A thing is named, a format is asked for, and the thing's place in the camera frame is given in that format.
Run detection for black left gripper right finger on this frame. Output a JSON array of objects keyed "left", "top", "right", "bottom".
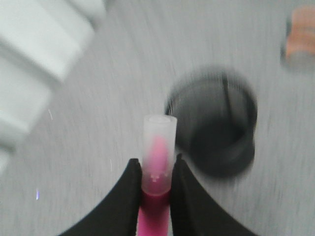
[{"left": 170, "top": 154, "right": 255, "bottom": 236}]

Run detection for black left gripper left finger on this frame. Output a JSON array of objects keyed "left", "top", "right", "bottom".
[{"left": 61, "top": 158, "right": 142, "bottom": 236}]

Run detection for pink highlighter pen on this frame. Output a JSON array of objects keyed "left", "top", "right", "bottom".
[{"left": 137, "top": 115, "right": 177, "bottom": 236}]

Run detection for grey orange scissors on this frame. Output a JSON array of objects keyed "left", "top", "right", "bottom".
[{"left": 281, "top": 5, "right": 315, "bottom": 73}]

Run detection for black mesh pen holder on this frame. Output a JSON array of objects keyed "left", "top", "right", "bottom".
[{"left": 165, "top": 65, "right": 257, "bottom": 178}]

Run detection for grey curtain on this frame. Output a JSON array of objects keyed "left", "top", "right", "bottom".
[{"left": 0, "top": 0, "right": 107, "bottom": 171}]

